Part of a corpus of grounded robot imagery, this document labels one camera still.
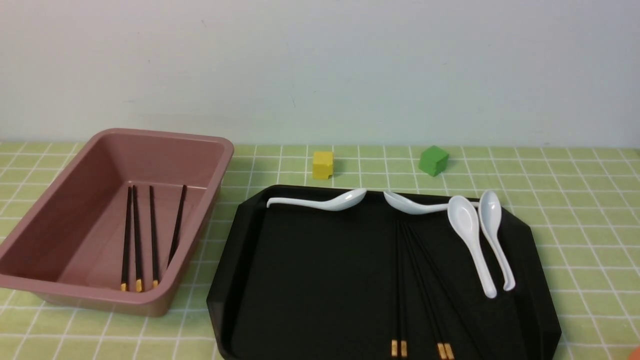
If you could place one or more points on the yellow wooden block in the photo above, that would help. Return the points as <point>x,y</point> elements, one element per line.
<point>322,165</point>

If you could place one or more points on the black chopstick on tray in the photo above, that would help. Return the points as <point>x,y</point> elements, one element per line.
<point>404,346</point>
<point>427,303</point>
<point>395,352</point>
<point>447,352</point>

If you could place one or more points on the white spoon large right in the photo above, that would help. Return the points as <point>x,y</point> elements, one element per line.
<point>464,220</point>

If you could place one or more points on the green wooden block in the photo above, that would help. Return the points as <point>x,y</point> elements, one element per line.
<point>433,160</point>

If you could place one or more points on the white spoon middle back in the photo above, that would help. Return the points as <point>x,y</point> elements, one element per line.
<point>407,206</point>

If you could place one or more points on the green checkered tablecloth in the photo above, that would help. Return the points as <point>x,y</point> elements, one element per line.
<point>581,203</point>

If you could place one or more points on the white spoon far right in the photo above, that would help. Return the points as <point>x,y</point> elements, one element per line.
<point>490,218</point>

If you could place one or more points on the orange object at corner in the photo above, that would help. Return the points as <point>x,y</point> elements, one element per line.
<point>631,353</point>

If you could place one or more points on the white spoon far left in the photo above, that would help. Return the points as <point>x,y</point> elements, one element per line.
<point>339,203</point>

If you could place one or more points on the black plastic tray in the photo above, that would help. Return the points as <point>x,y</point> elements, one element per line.
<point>297,283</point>

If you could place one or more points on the pink plastic bin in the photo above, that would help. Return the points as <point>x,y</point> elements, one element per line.
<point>67,248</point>

